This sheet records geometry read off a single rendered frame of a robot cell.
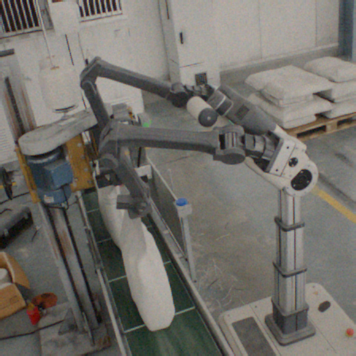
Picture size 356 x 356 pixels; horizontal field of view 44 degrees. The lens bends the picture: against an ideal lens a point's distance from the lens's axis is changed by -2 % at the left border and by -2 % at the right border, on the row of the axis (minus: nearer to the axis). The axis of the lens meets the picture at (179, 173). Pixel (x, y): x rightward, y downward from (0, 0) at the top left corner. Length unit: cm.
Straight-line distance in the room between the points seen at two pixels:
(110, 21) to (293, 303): 353
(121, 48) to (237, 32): 240
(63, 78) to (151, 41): 454
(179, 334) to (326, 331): 75
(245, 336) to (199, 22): 435
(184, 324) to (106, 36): 336
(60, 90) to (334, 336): 177
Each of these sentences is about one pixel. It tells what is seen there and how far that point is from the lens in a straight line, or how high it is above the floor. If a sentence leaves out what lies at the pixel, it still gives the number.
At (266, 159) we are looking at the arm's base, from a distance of 138.
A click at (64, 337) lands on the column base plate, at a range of 300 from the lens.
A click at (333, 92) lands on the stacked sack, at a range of 496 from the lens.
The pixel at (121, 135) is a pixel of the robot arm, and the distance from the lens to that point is 131.
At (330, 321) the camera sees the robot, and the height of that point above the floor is 26.
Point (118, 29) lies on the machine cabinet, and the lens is 492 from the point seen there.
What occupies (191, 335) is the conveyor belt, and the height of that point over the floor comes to 38.
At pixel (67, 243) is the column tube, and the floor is 70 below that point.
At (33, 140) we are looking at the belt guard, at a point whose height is 142.
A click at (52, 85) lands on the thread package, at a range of 192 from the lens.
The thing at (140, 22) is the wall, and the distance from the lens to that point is 632.
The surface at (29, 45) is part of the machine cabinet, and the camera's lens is 483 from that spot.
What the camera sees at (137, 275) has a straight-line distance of 209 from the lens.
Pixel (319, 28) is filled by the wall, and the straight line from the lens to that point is 761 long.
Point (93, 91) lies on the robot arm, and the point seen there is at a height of 161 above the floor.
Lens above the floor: 211
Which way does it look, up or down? 28 degrees down
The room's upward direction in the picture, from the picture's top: 9 degrees counter-clockwise
